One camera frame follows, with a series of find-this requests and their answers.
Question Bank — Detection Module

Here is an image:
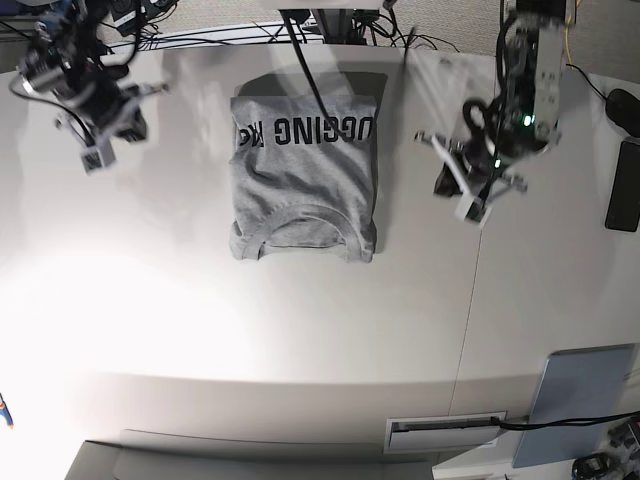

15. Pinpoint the black cable on table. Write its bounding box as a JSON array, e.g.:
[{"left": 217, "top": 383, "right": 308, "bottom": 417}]
[{"left": 490, "top": 411, "right": 640, "bottom": 431}]

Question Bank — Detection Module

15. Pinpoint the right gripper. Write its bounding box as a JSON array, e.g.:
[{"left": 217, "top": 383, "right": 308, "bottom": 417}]
[{"left": 53, "top": 79, "right": 170, "bottom": 149}]

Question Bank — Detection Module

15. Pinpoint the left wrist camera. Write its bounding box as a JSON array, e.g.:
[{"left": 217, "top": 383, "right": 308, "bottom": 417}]
[{"left": 454, "top": 193, "right": 493, "bottom": 229}]

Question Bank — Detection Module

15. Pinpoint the blue orange tool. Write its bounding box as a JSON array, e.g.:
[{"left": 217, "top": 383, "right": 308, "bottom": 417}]
[{"left": 0, "top": 395, "right": 14, "bottom": 429}]

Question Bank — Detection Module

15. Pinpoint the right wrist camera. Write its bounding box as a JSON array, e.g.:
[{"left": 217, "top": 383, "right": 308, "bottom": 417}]
[{"left": 80, "top": 142, "right": 116, "bottom": 174}]

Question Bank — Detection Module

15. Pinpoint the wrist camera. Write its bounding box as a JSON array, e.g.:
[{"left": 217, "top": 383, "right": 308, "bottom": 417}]
[
  {"left": 80, "top": 142, "right": 116, "bottom": 174},
  {"left": 454, "top": 193, "right": 493, "bottom": 229}
]

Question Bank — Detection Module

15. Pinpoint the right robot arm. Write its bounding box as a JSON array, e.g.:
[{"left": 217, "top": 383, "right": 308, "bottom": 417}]
[{"left": 10, "top": 1, "right": 173, "bottom": 156}]

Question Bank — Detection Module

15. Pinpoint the black computer mouse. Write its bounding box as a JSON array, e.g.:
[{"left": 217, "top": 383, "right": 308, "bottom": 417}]
[{"left": 605, "top": 88, "right": 640, "bottom": 138}]

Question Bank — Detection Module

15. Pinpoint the grey T-shirt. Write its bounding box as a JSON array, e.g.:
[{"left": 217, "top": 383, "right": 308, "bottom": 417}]
[{"left": 229, "top": 72, "right": 387, "bottom": 263}]

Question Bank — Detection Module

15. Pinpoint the white cable tray box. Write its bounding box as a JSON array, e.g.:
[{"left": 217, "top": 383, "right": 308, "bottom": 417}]
[{"left": 383, "top": 411, "right": 506, "bottom": 455}]

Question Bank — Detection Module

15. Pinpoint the black smartphone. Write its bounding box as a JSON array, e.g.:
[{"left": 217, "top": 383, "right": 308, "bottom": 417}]
[{"left": 605, "top": 140, "right": 639, "bottom": 233}]

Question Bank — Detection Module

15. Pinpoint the grey-blue laptop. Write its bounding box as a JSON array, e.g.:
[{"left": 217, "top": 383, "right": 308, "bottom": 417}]
[{"left": 512, "top": 344, "right": 635, "bottom": 469}]

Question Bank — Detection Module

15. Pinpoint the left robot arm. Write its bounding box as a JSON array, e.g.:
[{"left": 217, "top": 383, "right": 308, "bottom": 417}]
[{"left": 415, "top": 1, "right": 577, "bottom": 207}]

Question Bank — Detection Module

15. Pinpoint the black blue gadget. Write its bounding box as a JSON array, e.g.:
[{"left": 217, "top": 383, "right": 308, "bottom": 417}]
[{"left": 571, "top": 452, "right": 614, "bottom": 480}]

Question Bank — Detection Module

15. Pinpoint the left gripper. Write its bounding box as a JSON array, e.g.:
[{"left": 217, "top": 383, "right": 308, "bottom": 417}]
[{"left": 414, "top": 131, "right": 528, "bottom": 205}]

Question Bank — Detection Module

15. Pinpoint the black device with label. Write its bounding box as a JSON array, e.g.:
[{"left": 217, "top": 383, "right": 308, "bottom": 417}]
[{"left": 109, "top": 0, "right": 138, "bottom": 28}]

